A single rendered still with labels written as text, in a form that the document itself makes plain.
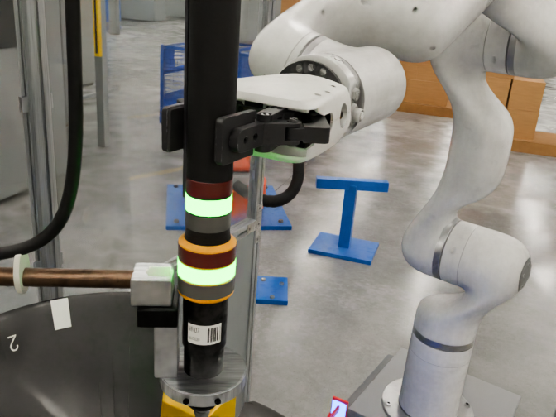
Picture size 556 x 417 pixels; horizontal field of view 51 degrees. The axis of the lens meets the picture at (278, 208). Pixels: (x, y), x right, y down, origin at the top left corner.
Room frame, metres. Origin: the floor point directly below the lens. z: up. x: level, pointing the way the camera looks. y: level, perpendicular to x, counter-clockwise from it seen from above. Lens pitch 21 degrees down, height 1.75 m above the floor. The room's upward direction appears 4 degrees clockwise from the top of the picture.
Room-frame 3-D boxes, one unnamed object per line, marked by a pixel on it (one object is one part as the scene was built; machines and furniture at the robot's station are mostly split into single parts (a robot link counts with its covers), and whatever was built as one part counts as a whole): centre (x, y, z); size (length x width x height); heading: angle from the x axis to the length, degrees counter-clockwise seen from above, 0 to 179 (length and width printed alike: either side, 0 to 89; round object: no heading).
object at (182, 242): (0.40, 0.05, 1.55); 0.04 x 0.04 x 0.05
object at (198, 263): (0.40, 0.05, 1.56); 0.04 x 0.04 x 0.01
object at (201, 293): (0.40, 0.05, 1.54); 0.04 x 0.04 x 0.01
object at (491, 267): (0.99, -0.37, 1.25); 0.19 x 0.12 x 0.24; 54
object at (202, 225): (0.40, 0.05, 1.59); 0.03 x 0.03 x 0.01
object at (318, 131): (0.44, -0.01, 1.65); 0.08 x 0.06 x 0.01; 31
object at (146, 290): (0.40, 0.06, 1.49); 0.09 x 0.07 x 0.10; 97
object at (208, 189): (0.40, 0.05, 1.61); 0.03 x 0.03 x 0.01
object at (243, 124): (0.39, 0.02, 1.65); 0.07 x 0.03 x 0.03; 152
